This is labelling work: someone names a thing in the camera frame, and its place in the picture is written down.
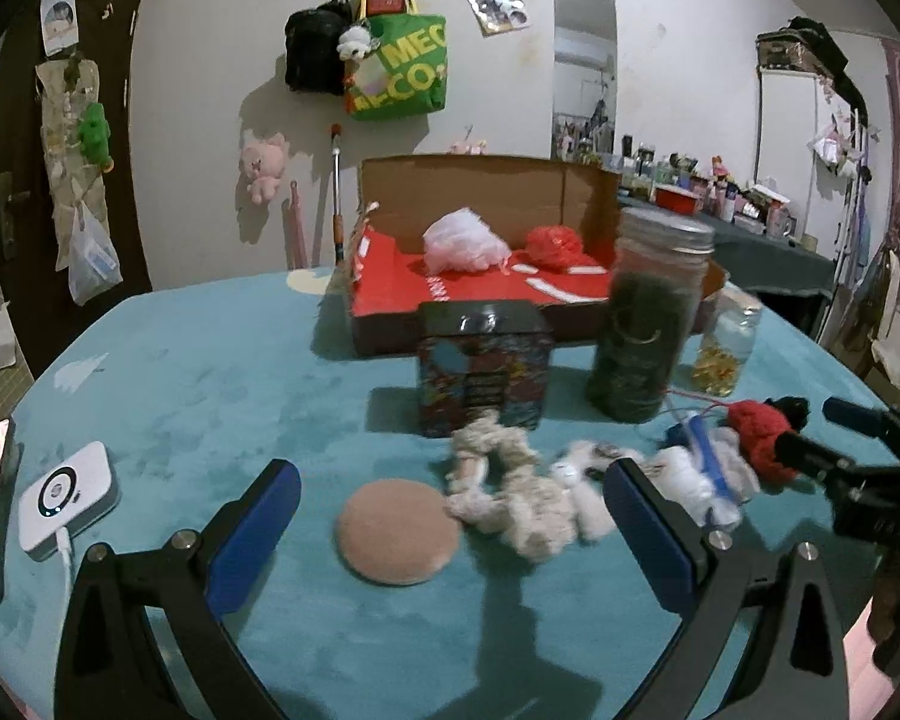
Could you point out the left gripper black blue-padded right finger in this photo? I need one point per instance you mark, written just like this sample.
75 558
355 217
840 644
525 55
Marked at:
793 665

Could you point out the mop handle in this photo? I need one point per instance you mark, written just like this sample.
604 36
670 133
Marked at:
337 220

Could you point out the cream crochet scrunchie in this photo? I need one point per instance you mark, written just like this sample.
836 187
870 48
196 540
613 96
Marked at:
497 487

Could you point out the suitcase on wardrobe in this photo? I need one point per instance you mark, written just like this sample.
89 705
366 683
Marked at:
785 50

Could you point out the white mesh bath pouf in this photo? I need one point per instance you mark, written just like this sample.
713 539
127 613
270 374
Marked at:
461 241

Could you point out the round tan powder puff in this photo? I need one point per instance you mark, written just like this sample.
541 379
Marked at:
396 532

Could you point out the colourful square tin box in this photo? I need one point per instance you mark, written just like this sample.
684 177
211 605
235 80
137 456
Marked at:
475 356

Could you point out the photo collage poster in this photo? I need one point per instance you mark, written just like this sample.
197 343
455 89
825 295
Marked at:
499 16

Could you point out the green tote bag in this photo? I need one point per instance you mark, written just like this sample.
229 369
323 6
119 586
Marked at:
406 75

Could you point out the portrait photo on door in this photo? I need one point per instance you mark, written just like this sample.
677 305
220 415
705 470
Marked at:
59 26

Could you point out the pink fox plush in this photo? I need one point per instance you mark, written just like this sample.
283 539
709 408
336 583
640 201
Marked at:
467 148

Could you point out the white portable wifi device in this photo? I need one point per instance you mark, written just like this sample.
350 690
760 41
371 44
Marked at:
71 496

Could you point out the white cloth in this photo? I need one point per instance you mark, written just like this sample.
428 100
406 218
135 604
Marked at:
675 477

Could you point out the red knitted ball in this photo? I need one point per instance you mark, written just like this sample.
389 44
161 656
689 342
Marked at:
758 425

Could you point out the black backpack on wall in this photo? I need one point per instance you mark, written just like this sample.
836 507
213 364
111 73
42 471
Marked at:
311 37

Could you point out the red-lined cardboard box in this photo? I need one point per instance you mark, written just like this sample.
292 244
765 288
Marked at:
402 196

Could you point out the black scrunchie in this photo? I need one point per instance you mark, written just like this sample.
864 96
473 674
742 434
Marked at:
794 409

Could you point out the dark glass jar silver lid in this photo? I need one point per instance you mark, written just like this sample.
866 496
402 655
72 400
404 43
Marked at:
660 262

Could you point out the pink pig plush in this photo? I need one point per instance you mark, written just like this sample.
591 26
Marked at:
263 161

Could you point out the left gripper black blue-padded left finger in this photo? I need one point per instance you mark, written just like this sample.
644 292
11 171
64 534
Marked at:
109 663

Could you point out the white wardrobe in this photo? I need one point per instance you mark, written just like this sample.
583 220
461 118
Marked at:
796 109

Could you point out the dark cloth covered table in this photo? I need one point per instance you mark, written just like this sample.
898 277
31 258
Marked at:
794 283

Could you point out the green plush on door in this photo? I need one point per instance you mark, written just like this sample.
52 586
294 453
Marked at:
93 132

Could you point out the white plastic bag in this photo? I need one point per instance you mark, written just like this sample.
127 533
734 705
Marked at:
93 266

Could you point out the small jar yellow capsules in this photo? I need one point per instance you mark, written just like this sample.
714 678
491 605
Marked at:
727 342

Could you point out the red mesh bath pouf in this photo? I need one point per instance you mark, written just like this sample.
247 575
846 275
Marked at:
556 248

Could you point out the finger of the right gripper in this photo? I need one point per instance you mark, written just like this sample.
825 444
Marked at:
880 423
811 459

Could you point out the white panda plush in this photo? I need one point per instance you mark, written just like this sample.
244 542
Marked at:
356 44

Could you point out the white fluffy plush toy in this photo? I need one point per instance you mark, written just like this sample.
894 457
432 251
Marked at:
583 464

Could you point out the wall mirror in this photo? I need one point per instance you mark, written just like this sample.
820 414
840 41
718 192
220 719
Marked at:
584 81

